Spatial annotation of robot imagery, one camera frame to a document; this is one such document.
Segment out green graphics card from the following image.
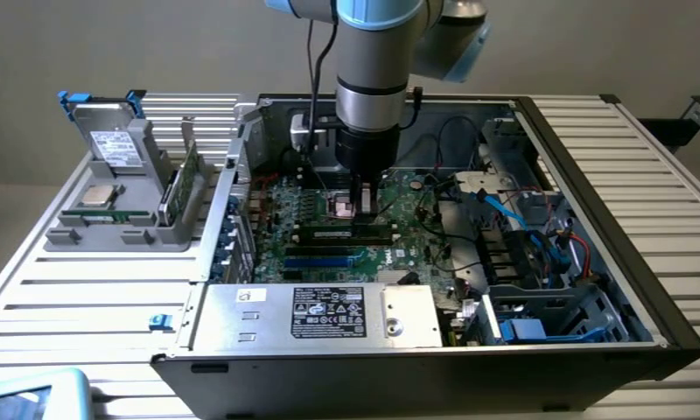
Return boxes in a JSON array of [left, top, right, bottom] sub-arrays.
[[155, 115, 206, 228]]

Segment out blue SATA wire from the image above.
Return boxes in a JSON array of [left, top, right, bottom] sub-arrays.
[[470, 188, 574, 269]]

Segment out black open PC case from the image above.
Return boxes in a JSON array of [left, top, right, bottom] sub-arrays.
[[149, 92, 700, 420]]

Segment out grey parts rack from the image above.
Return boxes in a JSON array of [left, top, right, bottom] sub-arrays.
[[41, 116, 223, 254]]

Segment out teal framed tablet device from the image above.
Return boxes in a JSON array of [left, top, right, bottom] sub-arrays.
[[0, 366, 95, 420]]

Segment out red SATA wire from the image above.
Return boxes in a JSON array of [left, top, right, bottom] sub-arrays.
[[552, 233, 597, 281]]

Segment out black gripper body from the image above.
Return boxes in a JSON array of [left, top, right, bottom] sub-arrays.
[[333, 124, 399, 175]]

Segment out black block beside table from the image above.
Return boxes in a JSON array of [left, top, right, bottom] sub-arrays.
[[637, 116, 700, 155]]

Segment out silver power supply unit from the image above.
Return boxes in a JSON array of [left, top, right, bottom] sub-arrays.
[[186, 282, 445, 352]]

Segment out silver CPU chip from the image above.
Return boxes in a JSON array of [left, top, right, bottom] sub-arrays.
[[77, 183, 125, 207]]

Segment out metal drive cage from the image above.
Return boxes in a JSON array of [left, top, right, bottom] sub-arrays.
[[476, 116, 556, 190]]

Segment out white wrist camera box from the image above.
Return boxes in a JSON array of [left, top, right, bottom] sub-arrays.
[[289, 113, 317, 151]]

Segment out blue disk bay caddy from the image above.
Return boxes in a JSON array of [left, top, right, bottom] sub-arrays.
[[497, 318, 597, 345]]

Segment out black looping wire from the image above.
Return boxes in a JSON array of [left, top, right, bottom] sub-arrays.
[[410, 115, 481, 176]]

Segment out black RAM slot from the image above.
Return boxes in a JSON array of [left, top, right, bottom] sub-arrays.
[[283, 244, 363, 258]]

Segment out silver chipset heat sink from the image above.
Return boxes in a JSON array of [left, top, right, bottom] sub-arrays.
[[377, 268, 416, 286]]

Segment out CPU socket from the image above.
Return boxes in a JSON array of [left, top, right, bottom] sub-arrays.
[[323, 190, 363, 220]]

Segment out black USB plug cable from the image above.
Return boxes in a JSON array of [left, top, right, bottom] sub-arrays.
[[395, 86, 425, 130]]

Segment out green Dell motherboard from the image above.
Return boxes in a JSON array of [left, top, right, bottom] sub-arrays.
[[247, 167, 462, 304]]

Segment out green RAM stick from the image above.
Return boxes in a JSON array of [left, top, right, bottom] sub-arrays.
[[59, 209, 153, 221]]

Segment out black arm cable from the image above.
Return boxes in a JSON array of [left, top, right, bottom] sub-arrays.
[[303, 18, 342, 170]]

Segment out hard disk in blue caddy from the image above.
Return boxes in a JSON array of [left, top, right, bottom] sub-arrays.
[[55, 89, 147, 168]]

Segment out blue expansion slot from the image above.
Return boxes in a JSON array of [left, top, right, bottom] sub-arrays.
[[282, 255, 351, 269]]

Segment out black-chipped RAM stick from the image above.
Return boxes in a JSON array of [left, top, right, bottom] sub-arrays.
[[298, 222, 395, 245]]

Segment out metal disk bay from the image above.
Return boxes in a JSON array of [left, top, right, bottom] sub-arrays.
[[480, 283, 649, 347]]

